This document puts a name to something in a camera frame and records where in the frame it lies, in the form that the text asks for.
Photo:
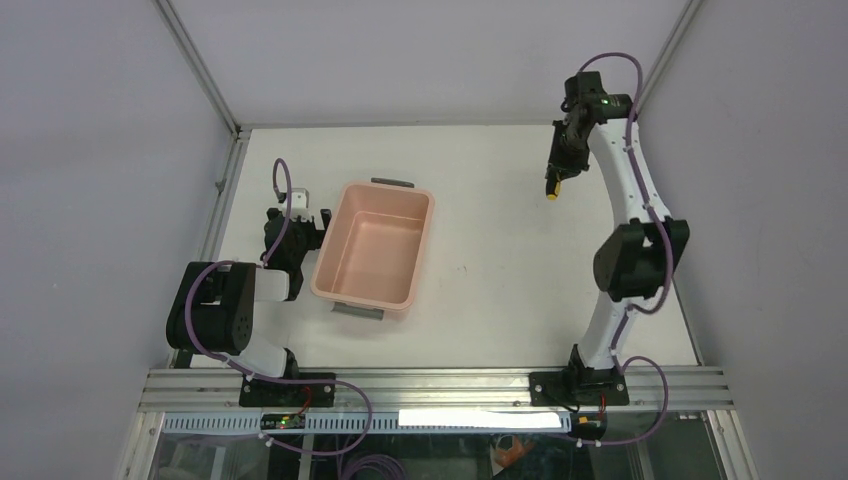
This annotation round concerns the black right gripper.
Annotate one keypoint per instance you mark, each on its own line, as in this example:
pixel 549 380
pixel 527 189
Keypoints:
pixel 557 163

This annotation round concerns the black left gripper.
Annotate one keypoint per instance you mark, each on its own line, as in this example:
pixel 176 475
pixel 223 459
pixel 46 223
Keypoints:
pixel 317 235

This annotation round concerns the black yellow screwdriver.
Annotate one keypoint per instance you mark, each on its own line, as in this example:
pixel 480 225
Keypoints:
pixel 552 188

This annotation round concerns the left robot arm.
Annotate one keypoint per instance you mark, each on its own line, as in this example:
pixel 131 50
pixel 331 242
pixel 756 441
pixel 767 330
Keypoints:
pixel 214 312

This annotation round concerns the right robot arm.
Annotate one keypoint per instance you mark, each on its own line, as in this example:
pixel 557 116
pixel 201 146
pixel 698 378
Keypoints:
pixel 634 267

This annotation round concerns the pink plastic bin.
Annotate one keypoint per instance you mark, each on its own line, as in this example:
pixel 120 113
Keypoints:
pixel 370 261

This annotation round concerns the orange object below table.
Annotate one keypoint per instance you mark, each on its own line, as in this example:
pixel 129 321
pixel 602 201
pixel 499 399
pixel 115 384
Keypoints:
pixel 508 449

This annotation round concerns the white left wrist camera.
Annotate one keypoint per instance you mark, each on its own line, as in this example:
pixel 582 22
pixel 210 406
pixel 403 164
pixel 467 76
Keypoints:
pixel 299 201

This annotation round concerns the white slotted cable duct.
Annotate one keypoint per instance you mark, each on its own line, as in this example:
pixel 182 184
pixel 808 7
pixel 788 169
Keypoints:
pixel 406 421

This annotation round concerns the aluminium frame rail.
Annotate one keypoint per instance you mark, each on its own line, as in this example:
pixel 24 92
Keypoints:
pixel 687 388

